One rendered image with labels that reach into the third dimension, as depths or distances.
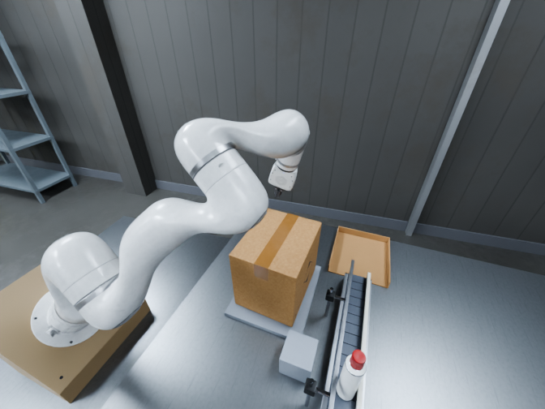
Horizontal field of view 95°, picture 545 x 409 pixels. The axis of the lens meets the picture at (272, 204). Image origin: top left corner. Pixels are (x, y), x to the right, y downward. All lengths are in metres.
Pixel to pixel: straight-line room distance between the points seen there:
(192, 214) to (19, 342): 0.70
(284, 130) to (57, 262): 0.52
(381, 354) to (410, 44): 2.05
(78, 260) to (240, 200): 0.38
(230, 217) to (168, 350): 0.69
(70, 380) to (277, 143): 0.90
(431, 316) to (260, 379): 0.69
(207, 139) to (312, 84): 2.01
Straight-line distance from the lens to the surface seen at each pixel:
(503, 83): 2.60
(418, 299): 1.25
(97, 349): 1.07
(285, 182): 0.98
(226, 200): 0.45
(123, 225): 1.65
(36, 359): 1.05
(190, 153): 0.46
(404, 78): 2.41
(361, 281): 1.15
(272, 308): 0.97
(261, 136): 0.47
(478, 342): 1.24
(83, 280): 0.66
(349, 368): 0.76
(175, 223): 0.50
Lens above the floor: 1.73
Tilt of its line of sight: 34 degrees down
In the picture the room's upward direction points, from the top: straight up
